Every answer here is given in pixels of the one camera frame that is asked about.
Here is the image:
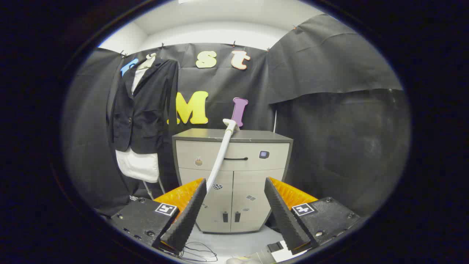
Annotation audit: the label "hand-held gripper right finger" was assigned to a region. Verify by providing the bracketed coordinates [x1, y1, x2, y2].
[264, 177, 361, 255]

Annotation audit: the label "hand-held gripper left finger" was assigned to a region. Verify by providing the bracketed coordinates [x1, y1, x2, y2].
[110, 178, 207, 255]

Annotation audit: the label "white garment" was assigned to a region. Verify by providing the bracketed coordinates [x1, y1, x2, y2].
[115, 67, 160, 183]

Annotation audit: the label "white garment steamer head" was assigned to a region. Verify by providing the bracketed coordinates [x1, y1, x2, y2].
[205, 118, 240, 194]

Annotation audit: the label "black jacket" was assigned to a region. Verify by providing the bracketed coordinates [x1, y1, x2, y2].
[106, 58, 179, 154]

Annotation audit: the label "metal steamer poles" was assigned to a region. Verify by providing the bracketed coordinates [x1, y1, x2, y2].
[143, 176, 165, 200]

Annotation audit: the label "white flat board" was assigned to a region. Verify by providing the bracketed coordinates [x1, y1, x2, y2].
[271, 240, 305, 263]

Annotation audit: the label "grey cabinet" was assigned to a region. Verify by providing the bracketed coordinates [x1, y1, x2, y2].
[171, 128, 293, 234]

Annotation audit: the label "black backdrop cloth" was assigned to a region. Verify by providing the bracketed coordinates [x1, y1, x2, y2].
[62, 14, 411, 220]

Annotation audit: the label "cream plastic hanger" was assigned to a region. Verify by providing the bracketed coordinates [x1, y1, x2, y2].
[137, 53, 157, 70]

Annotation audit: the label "thin black cable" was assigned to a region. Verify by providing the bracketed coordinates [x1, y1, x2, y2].
[161, 241, 218, 263]

